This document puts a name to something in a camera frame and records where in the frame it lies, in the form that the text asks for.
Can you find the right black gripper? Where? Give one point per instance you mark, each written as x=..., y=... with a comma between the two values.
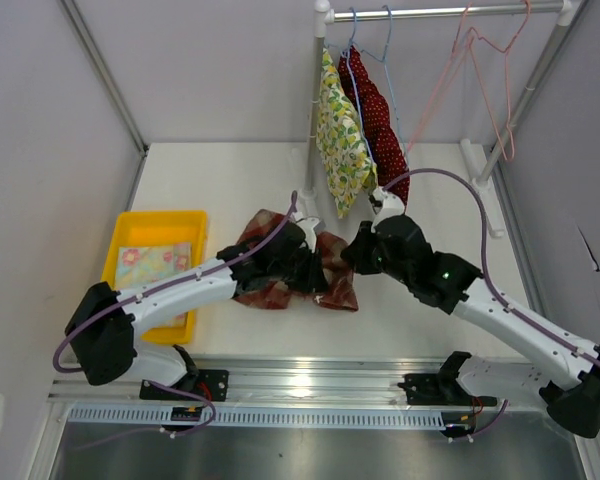
x=356, y=253

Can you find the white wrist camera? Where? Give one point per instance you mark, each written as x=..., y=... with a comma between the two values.
x=309, y=224
x=384, y=201

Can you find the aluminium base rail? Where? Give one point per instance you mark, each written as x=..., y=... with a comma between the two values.
x=305, y=382

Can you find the floral folded cloth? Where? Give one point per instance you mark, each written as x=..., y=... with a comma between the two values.
x=137, y=266

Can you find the red plaid skirt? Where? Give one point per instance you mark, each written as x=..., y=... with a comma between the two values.
x=339, y=276

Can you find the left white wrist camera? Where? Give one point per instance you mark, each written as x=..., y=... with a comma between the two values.
x=309, y=224

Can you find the yellow plastic tray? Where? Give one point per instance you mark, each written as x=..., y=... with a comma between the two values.
x=146, y=229

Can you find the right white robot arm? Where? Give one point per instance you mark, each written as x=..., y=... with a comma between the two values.
x=564, y=371

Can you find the yellow lemon print garment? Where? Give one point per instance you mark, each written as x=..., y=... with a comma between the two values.
x=343, y=149

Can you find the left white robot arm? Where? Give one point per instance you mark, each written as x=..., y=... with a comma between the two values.
x=106, y=331

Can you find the metal clothes rack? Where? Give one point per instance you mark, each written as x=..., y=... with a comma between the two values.
x=568, y=13

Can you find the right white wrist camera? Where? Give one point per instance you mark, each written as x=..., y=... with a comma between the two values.
x=384, y=201

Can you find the pink wire hanger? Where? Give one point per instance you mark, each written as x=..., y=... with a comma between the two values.
x=456, y=59
x=491, y=60

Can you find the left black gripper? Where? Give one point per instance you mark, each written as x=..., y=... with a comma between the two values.
x=313, y=279

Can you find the perforated cable duct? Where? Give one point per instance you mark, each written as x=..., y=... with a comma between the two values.
x=391, y=419

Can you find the red polka dot garment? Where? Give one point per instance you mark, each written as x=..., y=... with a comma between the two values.
x=390, y=160

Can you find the blue wire hanger left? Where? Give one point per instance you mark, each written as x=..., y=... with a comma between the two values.
x=363, y=94

